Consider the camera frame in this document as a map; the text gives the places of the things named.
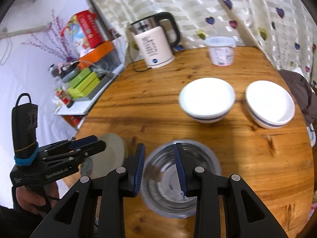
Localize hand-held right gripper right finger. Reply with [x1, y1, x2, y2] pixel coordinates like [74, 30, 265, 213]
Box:
[174, 142, 289, 238]

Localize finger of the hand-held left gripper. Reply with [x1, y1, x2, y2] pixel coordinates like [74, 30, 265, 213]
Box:
[43, 140, 107, 169]
[40, 135, 98, 155]

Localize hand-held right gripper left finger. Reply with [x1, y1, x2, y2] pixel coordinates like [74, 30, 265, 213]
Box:
[29, 143, 146, 238]

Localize grey plate with blue print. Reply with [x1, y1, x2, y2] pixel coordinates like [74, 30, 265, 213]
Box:
[80, 133, 129, 179]

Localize stainless steel bowl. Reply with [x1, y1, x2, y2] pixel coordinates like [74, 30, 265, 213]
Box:
[140, 139, 222, 219]

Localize white bowl with blue stripe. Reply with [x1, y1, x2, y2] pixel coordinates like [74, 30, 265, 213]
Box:
[179, 78, 236, 124]
[245, 80, 296, 129]

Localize person's left forearm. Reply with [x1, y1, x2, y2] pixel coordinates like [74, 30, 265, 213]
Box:
[0, 204, 45, 238]

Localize person's left hand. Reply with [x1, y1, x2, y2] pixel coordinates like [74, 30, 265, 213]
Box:
[15, 183, 60, 215]

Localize lime green flat box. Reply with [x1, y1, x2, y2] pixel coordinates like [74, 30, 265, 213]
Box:
[68, 72, 99, 93]
[69, 78, 101, 98]

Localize dark green flat box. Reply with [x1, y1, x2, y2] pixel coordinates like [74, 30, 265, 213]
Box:
[71, 69, 92, 85]

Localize grey handheld device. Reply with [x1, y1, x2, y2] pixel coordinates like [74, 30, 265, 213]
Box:
[59, 63, 80, 82]

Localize clear storage box orange lid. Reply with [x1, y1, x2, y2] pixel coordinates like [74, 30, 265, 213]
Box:
[78, 40, 125, 76]

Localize purple flower branches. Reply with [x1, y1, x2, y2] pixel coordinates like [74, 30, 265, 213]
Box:
[21, 9, 75, 61]

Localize wooden pole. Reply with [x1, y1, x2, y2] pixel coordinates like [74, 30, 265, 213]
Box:
[0, 22, 53, 40]

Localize colourful cartoon carton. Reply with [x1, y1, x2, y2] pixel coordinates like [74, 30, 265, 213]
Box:
[65, 15, 86, 55]

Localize red carton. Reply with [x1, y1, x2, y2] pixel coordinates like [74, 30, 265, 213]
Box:
[75, 10, 106, 49]

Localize white electric kettle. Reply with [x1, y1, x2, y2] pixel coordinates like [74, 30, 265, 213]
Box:
[128, 12, 181, 69]

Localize white plastic tub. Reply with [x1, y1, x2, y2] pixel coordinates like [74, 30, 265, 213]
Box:
[205, 37, 240, 66]

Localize brown cloth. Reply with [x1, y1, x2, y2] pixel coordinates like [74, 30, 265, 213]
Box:
[279, 69, 317, 129]

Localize heart print curtain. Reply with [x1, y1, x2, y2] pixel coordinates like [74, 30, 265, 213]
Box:
[82, 0, 317, 90]

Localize white cable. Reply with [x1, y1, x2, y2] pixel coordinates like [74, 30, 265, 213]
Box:
[79, 59, 114, 76]

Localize black kettle power cord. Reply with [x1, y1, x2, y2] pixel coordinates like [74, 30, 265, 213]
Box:
[130, 63, 151, 73]

